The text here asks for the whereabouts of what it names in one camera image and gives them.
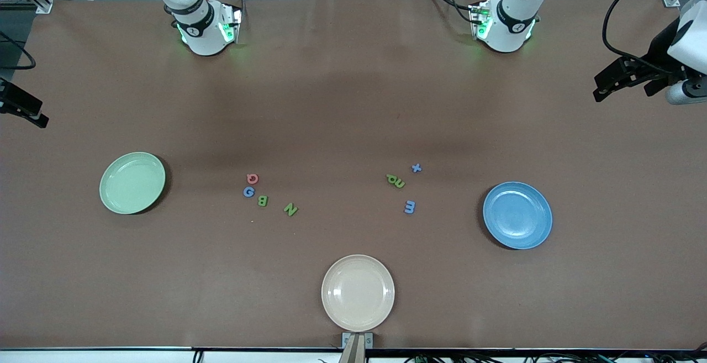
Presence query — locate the left gripper silver cylinder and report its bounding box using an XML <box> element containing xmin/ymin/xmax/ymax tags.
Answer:
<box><xmin>665</xmin><ymin>78</ymin><xmax>707</xmax><ymax>105</ymax></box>

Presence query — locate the light green plate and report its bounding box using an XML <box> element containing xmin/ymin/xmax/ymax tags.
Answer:
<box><xmin>99</xmin><ymin>151</ymin><xmax>166</xmax><ymax>215</ymax></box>

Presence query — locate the blue plate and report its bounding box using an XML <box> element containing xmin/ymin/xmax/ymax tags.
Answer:
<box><xmin>483</xmin><ymin>181</ymin><xmax>553</xmax><ymax>250</ymax></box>

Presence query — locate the brown table cover sheet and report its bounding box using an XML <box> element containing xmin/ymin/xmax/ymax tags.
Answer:
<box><xmin>0</xmin><ymin>0</ymin><xmax>707</xmax><ymax>351</ymax></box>

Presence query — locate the beige plate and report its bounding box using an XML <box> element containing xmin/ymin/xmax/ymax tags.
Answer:
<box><xmin>321</xmin><ymin>254</ymin><xmax>396</xmax><ymax>333</ymax></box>

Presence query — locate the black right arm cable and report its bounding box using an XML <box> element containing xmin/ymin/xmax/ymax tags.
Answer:
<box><xmin>0</xmin><ymin>30</ymin><xmax>37</xmax><ymax>71</ymax></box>

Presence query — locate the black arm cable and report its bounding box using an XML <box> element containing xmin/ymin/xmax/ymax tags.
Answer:
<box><xmin>0</xmin><ymin>30</ymin><xmax>37</xmax><ymax>71</ymax></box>
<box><xmin>602</xmin><ymin>0</ymin><xmax>707</xmax><ymax>61</ymax></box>

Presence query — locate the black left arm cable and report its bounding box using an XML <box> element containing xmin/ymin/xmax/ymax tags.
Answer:
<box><xmin>602</xmin><ymin>0</ymin><xmax>707</xmax><ymax>61</ymax></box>

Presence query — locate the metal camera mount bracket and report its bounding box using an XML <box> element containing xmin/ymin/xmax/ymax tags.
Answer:
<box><xmin>341</xmin><ymin>332</ymin><xmax>374</xmax><ymax>350</ymax></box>

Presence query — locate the aluminium camera post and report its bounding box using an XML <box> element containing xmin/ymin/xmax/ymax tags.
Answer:
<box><xmin>338</xmin><ymin>334</ymin><xmax>367</xmax><ymax>363</ymax></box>

